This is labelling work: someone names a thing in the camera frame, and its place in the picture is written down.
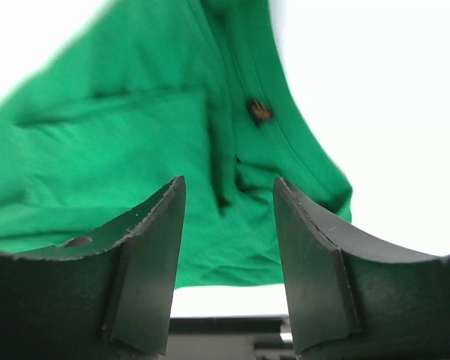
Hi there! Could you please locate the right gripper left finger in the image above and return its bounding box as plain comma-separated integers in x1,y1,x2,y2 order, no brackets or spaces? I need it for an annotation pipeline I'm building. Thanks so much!
0,176,186,359

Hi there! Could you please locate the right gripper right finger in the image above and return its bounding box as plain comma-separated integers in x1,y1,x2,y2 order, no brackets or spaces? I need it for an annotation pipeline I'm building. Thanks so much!
273,178,450,359

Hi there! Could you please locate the green t-shirt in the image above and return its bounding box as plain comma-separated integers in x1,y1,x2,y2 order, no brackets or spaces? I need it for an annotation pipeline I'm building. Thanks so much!
0,1,352,288

